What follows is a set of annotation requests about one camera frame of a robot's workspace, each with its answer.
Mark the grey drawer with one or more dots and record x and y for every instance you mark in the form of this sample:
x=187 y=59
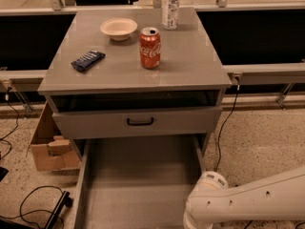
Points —
x=123 y=123
x=136 y=182

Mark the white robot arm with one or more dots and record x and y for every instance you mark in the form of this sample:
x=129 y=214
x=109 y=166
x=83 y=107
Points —
x=212 y=200

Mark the grey top drawer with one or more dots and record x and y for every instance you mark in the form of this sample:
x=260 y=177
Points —
x=123 y=123

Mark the black stand leg left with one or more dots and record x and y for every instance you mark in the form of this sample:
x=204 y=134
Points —
x=64 y=201

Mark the brown cardboard box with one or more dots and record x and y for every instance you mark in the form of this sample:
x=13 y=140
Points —
x=50 y=150

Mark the red coca-cola can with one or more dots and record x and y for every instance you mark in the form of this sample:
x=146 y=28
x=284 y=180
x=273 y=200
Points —
x=149 y=47

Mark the dark blue snack packet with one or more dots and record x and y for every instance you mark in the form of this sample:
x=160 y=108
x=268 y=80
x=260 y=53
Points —
x=87 y=60

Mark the white paper bowl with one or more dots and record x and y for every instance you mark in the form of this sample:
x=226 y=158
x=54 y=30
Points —
x=118 y=29

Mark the clear plastic water bottle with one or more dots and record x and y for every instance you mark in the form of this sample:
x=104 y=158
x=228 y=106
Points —
x=170 y=9

